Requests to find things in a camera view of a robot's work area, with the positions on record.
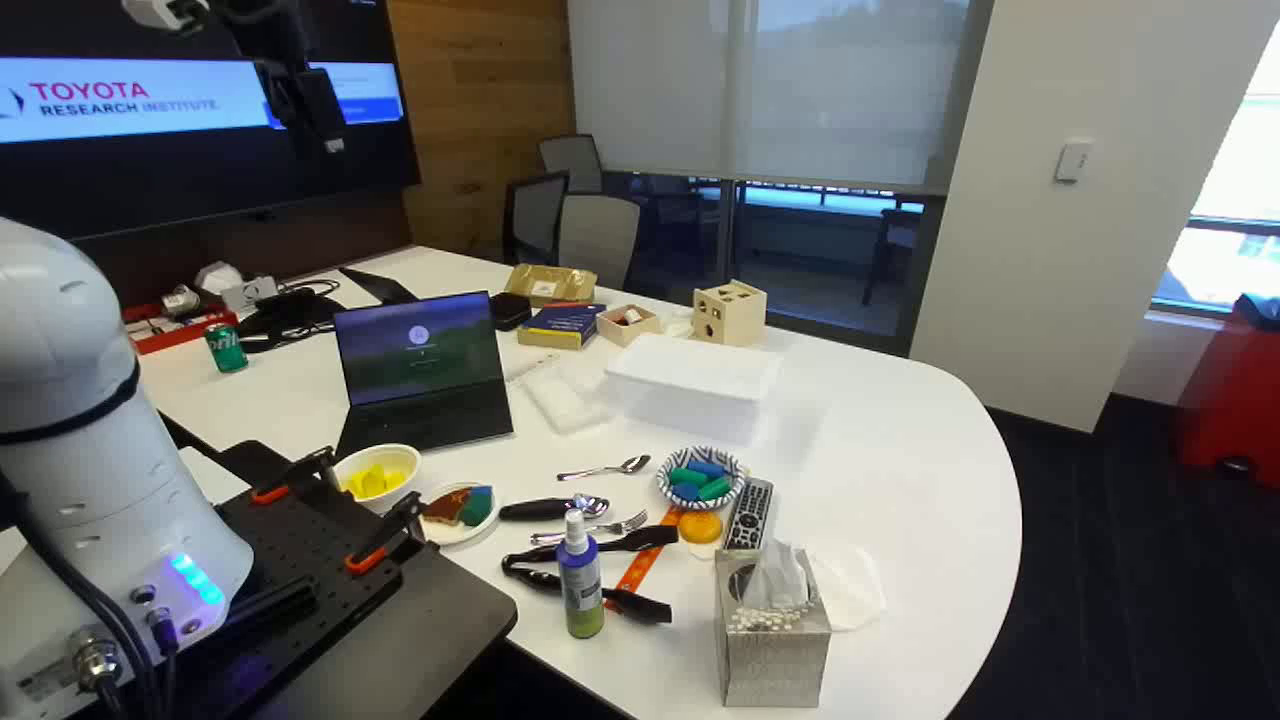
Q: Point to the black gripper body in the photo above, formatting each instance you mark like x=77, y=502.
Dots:
x=304, y=104

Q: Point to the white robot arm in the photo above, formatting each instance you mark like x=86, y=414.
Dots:
x=124, y=562

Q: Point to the black laptop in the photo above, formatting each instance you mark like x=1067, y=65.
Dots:
x=423, y=373

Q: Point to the green can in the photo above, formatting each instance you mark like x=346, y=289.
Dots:
x=224, y=348

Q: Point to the cardboard box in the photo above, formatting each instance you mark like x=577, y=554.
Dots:
x=554, y=285

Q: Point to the grey office chair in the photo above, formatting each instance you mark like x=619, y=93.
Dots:
x=602, y=232

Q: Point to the blue book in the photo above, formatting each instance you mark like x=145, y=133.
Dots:
x=557, y=328

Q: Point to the white bowl with yellow object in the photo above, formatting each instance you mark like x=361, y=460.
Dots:
x=378, y=476

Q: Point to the small wooden box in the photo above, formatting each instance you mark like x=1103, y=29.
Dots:
x=620, y=327

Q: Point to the orange black clamp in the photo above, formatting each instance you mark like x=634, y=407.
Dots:
x=372, y=549

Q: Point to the wooden shape sorter cube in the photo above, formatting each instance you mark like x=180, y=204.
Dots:
x=728, y=314

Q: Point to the white foam box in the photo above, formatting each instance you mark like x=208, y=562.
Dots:
x=706, y=390

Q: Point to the metal spoon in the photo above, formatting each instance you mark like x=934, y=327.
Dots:
x=631, y=466

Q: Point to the black mounting plate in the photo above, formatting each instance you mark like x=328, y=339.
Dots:
x=315, y=643

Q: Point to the spray bottle with green liquid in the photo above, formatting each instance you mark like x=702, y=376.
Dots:
x=583, y=579

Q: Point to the bowl with blue green items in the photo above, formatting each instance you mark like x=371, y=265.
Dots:
x=702, y=476

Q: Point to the black orange tongs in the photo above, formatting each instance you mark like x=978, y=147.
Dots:
x=541, y=572

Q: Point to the orange disc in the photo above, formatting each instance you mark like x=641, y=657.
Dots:
x=702, y=526

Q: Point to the black remote control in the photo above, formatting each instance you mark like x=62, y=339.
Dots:
x=750, y=515

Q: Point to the silver tissue box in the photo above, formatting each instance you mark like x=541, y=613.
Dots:
x=775, y=631

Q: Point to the red bin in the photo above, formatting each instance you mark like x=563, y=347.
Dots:
x=1232, y=397

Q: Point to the wall television screen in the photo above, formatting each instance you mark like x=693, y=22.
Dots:
x=140, y=115

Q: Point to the black handled tool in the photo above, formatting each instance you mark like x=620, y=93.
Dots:
x=554, y=508

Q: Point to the white light switch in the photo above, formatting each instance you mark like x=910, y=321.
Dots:
x=1072, y=160

